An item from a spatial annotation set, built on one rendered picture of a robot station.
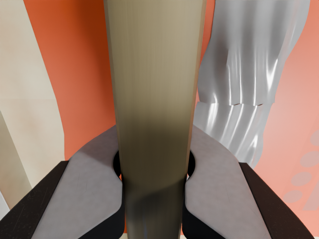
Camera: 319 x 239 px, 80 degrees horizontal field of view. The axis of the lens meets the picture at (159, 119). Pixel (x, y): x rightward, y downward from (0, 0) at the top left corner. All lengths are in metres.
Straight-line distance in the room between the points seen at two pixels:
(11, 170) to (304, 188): 0.33
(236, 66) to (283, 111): 0.07
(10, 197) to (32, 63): 0.14
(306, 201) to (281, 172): 0.07
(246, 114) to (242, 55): 0.05
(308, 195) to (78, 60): 0.30
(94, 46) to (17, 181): 0.17
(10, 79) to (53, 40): 0.06
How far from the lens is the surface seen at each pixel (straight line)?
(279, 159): 0.25
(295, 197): 0.31
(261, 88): 0.19
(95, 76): 0.18
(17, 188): 0.26
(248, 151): 0.22
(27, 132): 0.23
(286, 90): 0.21
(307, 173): 0.28
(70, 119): 0.20
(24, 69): 0.20
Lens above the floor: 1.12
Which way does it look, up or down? 62 degrees down
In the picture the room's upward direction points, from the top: 179 degrees clockwise
